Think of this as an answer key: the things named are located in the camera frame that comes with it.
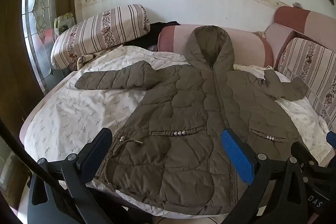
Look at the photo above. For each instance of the beige crumpled cloth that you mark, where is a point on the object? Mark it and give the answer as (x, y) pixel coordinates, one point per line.
(260, 34)

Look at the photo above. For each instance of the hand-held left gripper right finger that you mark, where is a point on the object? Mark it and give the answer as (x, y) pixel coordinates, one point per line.
(236, 158)

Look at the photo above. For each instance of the olive quilted hooded jacket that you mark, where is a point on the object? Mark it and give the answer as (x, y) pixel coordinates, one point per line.
(183, 108)

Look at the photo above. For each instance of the white floral bedsheet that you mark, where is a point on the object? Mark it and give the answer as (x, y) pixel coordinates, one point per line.
(65, 113)

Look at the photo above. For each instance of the black cloth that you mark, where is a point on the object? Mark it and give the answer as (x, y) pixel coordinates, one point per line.
(147, 35)

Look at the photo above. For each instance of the green printed bag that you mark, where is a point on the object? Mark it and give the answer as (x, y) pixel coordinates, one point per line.
(64, 22)

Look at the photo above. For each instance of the stained glass door panel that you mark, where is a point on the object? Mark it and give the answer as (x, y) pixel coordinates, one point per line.
(39, 16)

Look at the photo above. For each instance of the pink bolster cushion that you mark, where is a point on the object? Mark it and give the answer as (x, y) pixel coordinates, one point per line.
(173, 37)

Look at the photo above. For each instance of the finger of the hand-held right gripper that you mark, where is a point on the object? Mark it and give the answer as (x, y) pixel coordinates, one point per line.
(332, 138)
(307, 154)

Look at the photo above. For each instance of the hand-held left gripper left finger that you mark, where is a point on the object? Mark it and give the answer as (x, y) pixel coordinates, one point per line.
(98, 148)

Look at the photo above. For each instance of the striped floral pillow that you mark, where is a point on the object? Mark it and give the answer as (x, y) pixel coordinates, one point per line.
(99, 29)

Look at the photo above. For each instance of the small beige patterned cloth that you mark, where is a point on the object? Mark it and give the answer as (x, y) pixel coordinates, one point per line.
(84, 59)

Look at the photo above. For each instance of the small grey object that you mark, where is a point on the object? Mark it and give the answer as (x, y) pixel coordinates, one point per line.
(297, 5)

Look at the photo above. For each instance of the striped floral seat cushion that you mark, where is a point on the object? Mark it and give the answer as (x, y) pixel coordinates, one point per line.
(312, 64)

